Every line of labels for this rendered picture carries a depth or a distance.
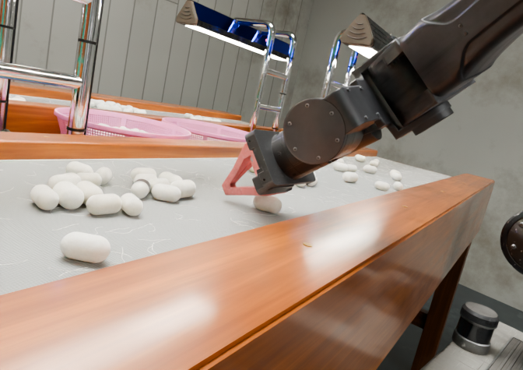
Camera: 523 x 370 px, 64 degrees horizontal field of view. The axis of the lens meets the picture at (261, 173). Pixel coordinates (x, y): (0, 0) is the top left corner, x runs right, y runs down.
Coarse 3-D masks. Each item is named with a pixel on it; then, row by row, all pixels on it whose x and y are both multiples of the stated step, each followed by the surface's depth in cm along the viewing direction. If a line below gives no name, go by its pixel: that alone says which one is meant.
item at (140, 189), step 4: (136, 184) 46; (140, 184) 46; (144, 184) 46; (132, 188) 46; (136, 188) 46; (140, 188) 46; (144, 188) 46; (148, 188) 47; (132, 192) 46; (136, 192) 46; (140, 192) 46; (144, 192) 46; (148, 192) 47; (140, 196) 46; (144, 196) 46
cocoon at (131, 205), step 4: (124, 196) 41; (128, 196) 41; (132, 196) 41; (136, 196) 42; (124, 200) 40; (128, 200) 40; (132, 200) 40; (136, 200) 40; (140, 200) 41; (124, 204) 40; (128, 204) 40; (132, 204) 40; (136, 204) 40; (140, 204) 40; (124, 208) 40; (128, 208) 40; (132, 208) 40; (136, 208) 40; (140, 208) 40; (128, 212) 40; (132, 212) 40; (136, 212) 40; (140, 212) 40
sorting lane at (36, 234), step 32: (0, 160) 49; (32, 160) 52; (64, 160) 56; (96, 160) 60; (128, 160) 64; (160, 160) 69; (192, 160) 75; (224, 160) 82; (352, 160) 132; (384, 160) 157; (0, 192) 39; (128, 192) 48; (288, 192) 66; (320, 192) 71; (352, 192) 78; (384, 192) 86; (0, 224) 32; (32, 224) 34; (64, 224) 35; (96, 224) 37; (128, 224) 38; (160, 224) 40; (192, 224) 42; (224, 224) 44; (256, 224) 46; (0, 256) 28; (32, 256) 29; (64, 256) 30; (128, 256) 32; (0, 288) 24
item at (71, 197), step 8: (56, 184) 39; (64, 184) 39; (72, 184) 39; (56, 192) 38; (64, 192) 38; (72, 192) 38; (80, 192) 38; (64, 200) 38; (72, 200) 38; (80, 200) 38; (72, 208) 38
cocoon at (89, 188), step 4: (76, 184) 41; (80, 184) 41; (84, 184) 41; (88, 184) 41; (92, 184) 41; (80, 188) 40; (84, 188) 40; (88, 188) 40; (92, 188) 40; (96, 188) 40; (84, 192) 40; (88, 192) 40; (92, 192) 40; (96, 192) 40; (100, 192) 40; (84, 196) 40; (88, 196) 40; (84, 200) 40
